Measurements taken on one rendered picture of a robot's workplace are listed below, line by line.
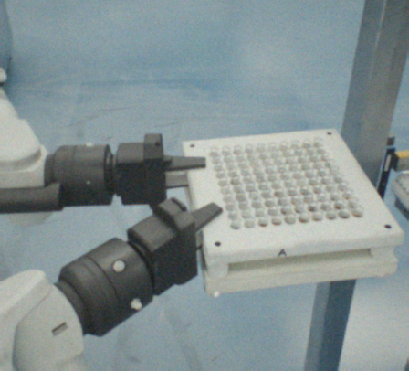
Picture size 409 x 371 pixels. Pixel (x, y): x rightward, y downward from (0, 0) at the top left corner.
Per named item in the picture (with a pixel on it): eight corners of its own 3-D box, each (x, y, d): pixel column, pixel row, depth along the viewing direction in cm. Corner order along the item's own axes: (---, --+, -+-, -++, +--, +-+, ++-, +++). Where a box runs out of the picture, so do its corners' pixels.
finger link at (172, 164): (206, 172, 81) (162, 173, 81) (205, 158, 83) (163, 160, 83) (206, 163, 80) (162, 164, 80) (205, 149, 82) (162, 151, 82)
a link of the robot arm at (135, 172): (162, 116, 83) (78, 119, 83) (159, 154, 75) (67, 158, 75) (168, 185, 90) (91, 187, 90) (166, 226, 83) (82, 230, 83)
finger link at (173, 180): (206, 169, 84) (164, 171, 84) (206, 183, 82) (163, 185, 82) (206, 178, 85) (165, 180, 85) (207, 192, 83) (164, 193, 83)
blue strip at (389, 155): (369, 233, 115) (388, 150, 103) (367, 231, 115) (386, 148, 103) (376, 232, 115) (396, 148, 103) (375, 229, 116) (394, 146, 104)
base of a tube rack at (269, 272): (329, 164, 95) (331, 151, 93) (394, 274, 75) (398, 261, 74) (181, 177, 91) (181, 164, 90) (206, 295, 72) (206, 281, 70)
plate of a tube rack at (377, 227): (333, 137, 92) (335, 126, 90) (403, 246, 72) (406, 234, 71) (181, 151, 88) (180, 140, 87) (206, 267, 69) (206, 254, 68)
